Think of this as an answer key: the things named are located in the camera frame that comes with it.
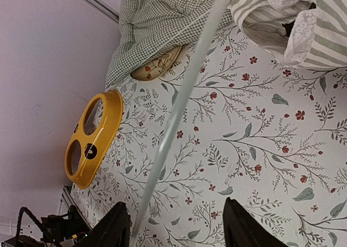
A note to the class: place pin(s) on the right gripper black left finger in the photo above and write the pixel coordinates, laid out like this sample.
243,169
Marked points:
112,230

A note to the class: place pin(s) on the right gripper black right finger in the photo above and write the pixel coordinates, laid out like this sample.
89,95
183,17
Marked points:
241,229

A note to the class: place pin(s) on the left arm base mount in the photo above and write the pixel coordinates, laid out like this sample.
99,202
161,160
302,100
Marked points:
55,229

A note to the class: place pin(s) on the green striped pet tent fabric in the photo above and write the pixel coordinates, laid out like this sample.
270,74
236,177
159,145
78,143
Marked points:
298,33

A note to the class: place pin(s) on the green checkered cushion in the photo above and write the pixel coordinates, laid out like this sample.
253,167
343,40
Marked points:
150,28

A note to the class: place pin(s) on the left aluminium corner post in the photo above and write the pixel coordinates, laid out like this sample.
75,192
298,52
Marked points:
105,9

